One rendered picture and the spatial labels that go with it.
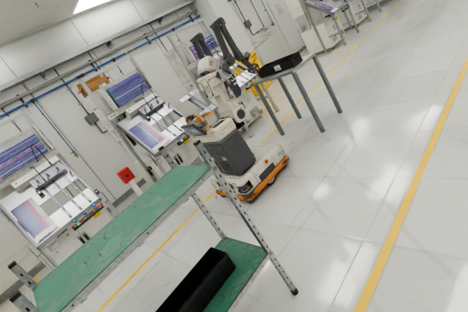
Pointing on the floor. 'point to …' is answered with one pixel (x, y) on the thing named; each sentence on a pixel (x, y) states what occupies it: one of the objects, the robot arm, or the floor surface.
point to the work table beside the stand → (299, 90)
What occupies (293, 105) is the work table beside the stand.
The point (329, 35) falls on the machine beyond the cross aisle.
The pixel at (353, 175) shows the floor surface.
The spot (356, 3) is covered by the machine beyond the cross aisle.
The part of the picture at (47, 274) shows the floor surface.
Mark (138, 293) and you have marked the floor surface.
